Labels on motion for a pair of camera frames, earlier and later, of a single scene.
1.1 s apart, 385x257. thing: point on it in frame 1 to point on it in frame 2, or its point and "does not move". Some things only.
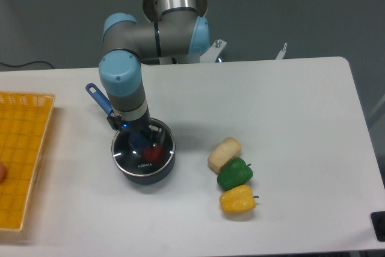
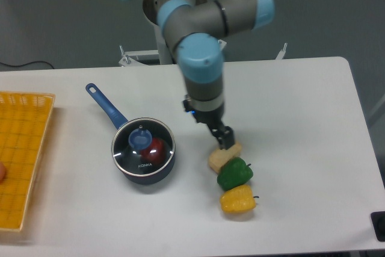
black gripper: (157, 135) to (212, 118)
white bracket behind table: (280, 56) does not move
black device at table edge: (378, 219) does not move
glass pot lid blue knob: (132, 153) does not move
